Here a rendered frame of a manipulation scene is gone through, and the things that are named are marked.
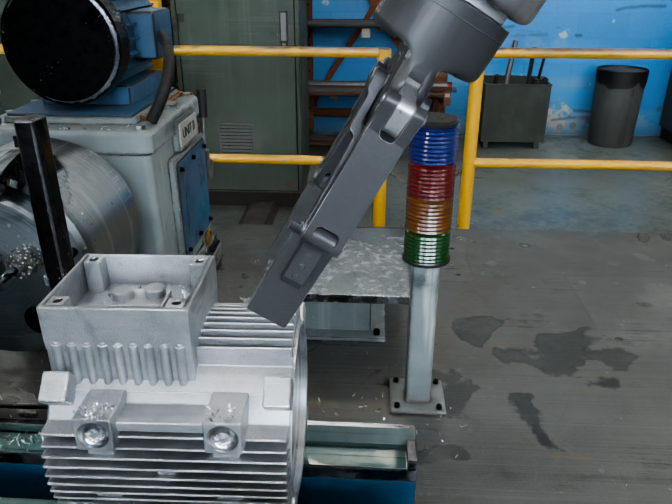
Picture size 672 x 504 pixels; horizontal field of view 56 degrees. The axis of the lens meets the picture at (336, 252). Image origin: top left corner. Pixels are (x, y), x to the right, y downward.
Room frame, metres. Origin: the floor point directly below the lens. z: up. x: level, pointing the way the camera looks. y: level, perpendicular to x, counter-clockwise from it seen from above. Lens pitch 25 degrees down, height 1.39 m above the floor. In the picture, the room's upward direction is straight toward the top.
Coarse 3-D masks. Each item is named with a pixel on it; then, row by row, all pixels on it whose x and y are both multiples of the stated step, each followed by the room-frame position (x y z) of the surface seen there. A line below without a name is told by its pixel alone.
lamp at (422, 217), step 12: (408, 204) 0.75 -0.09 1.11; (420, 204) 0.73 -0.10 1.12; (432, 204) 0.73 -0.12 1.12; (444, 204) 0.73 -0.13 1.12; (408, 216) 0.75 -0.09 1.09; (420, 216) 0.73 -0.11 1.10; (432, 216) 0.73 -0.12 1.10; (444, 216) 0.73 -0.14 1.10; (408, 228) 0.75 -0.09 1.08; (420, 228) 0.73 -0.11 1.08; (432, 228) 0.73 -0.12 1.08; (444, 228) 0.74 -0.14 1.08
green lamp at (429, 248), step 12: (408, 240) 0.75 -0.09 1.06; (420, 240) 0.73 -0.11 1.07; (432, 240) 0.73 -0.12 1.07; (444, 240) 0.74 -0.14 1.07; (408, 252) 0.75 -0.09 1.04; (420, 252) 0.73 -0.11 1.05; (432, 252) 0.73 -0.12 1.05; (444, 252) 0.74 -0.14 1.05; (420, 264) 0.73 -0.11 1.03; (432, 264) 0.73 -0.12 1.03
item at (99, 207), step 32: (0, 160) 0.76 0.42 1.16; (64, 160) 0.81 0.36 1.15; (96, 160) 0.85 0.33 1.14; (0, 192) 0.70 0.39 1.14; (64, 192) 0.74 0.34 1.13; (96, 192) 0.79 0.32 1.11; (128, 192) 0.86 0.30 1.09; (0, 224) 0.70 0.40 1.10; (32, 224) 0.70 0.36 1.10; (96, 224) 0.74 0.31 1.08; (128, 224) 0.82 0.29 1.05; (0, 256) 0.70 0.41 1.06; (32, 256) 0.68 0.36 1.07; (0, 288) 0.70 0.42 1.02; (32, 288) 0.70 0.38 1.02; (0, 320) 0.70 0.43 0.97; (32, 320) 0.69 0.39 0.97
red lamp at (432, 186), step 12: (408, 168) 0.76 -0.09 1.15; (420, 168) 0.74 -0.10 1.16; (432, 168) 0.73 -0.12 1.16; (444, 168) 0.73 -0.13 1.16; (408, 180) 0.76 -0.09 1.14; (420, 180) 0.74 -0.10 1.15; (432, 180) 0.73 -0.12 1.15; (444, 180) 0.73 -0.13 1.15; (408, 192) 0.75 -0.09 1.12; (420, 192) 0.73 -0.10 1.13; (432, 192) 0.73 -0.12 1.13; (444, 192) 0.73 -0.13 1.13
